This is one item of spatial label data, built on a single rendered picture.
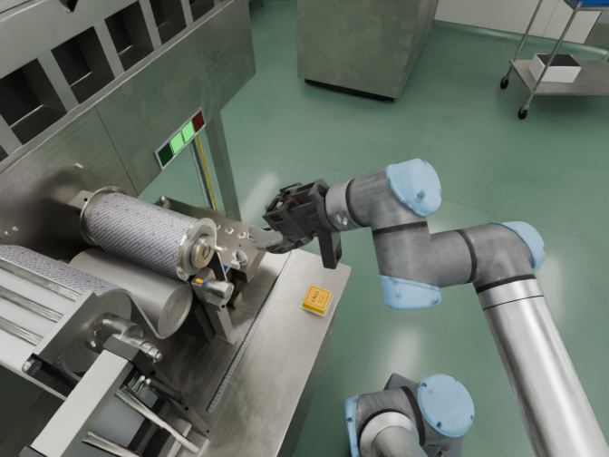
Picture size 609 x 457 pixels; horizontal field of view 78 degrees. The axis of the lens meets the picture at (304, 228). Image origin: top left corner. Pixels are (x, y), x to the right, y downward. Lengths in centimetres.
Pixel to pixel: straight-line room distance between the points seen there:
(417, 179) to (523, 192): 265
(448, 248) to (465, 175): 257
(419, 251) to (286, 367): 67
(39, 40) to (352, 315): 179
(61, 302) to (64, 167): 42
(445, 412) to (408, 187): 52
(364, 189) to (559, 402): 33
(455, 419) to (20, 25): 109
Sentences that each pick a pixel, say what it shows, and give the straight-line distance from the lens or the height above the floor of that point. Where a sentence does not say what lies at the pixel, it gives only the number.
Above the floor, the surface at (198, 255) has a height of 127.
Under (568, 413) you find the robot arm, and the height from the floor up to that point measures 148.
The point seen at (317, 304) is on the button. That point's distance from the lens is 114.
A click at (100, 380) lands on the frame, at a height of 144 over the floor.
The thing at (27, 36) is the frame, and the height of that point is 161.
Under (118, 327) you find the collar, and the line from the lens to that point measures 69.
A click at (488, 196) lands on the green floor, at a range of 298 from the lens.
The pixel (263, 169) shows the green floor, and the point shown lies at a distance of 290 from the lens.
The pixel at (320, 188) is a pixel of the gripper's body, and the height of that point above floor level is 152.
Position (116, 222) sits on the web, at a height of 130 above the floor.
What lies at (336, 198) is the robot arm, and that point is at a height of 154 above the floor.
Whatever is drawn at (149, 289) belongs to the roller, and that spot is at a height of 124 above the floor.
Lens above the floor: 193
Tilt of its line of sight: 51 degrees down
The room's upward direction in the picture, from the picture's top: straight up
